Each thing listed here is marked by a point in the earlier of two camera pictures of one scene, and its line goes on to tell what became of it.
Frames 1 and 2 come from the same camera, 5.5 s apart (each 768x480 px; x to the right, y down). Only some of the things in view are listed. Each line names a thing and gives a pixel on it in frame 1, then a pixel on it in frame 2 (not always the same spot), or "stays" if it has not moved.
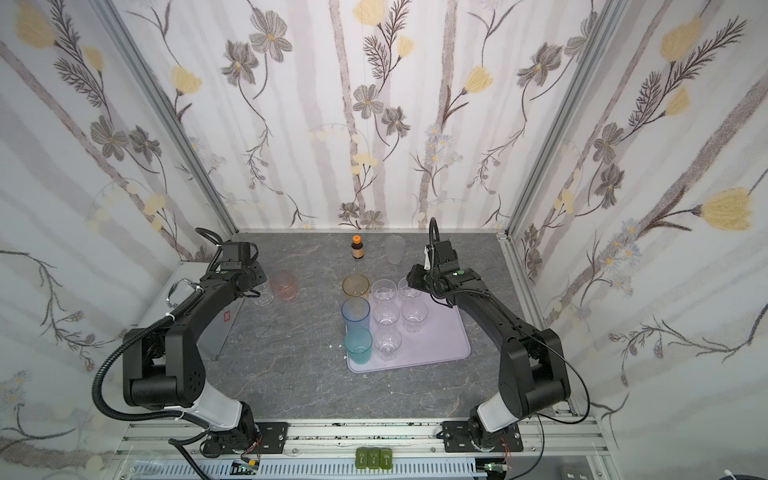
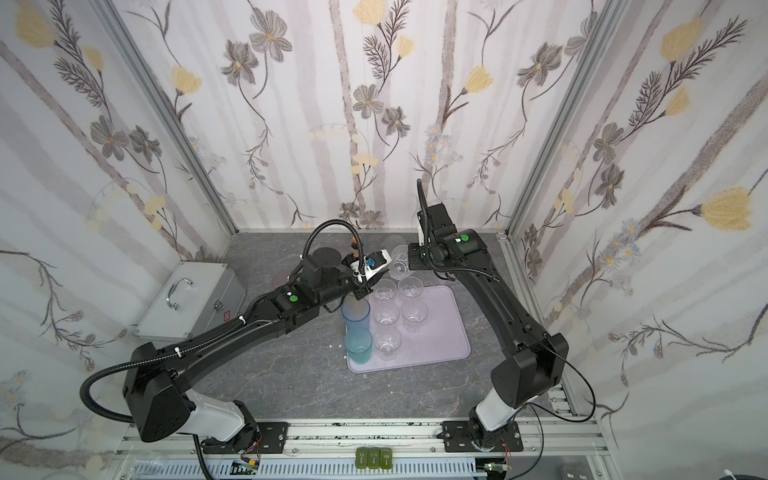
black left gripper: x=255 y=279 -> x=357 y=274
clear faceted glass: x=383 y=290 stays
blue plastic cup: x=355 y=312 stays
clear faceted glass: x=267 y=295 -> x=410 y=287
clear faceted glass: x=386 y=312 stays
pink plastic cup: x=284 y=284 stays
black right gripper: x=417 y=278 -> x=420 y=255
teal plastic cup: x=358 y=343 stays
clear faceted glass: x=387 y=341 stays
